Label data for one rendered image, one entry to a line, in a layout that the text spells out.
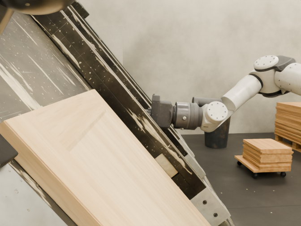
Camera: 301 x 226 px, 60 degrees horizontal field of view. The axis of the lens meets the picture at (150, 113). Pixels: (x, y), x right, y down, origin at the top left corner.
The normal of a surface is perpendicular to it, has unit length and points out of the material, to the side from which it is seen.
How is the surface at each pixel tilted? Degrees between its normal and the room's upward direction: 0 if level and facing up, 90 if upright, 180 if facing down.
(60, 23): 90
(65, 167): 51
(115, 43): 90
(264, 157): 90
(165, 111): 90
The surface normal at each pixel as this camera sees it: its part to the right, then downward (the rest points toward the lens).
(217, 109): 0.06, -0.38
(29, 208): 0.77, -0.63
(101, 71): 0.03, 0.15
